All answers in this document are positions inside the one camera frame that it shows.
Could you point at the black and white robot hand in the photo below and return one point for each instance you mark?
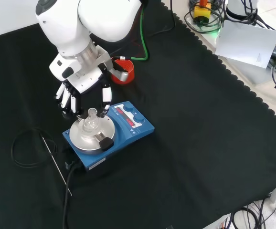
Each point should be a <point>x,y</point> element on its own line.
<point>84,80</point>

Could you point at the clear round-bottom flask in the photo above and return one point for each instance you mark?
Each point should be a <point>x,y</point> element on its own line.
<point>90,124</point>

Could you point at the heater with blue base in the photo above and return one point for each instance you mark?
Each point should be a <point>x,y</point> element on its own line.
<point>121,148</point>

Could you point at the thin metal temperature probe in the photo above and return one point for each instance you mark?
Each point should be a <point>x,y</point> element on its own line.
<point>56,167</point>

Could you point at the black bench cloth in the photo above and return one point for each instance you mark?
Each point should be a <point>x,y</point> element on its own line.
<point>200,143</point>

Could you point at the yellow stop button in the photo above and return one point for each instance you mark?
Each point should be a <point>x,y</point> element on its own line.
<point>202,12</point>

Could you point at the pale board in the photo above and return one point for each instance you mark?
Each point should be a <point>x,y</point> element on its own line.
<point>245,43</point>

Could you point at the pale grey box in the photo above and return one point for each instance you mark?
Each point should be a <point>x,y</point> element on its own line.
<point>252,72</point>

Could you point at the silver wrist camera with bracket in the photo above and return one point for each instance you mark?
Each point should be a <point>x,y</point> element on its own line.
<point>121,76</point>

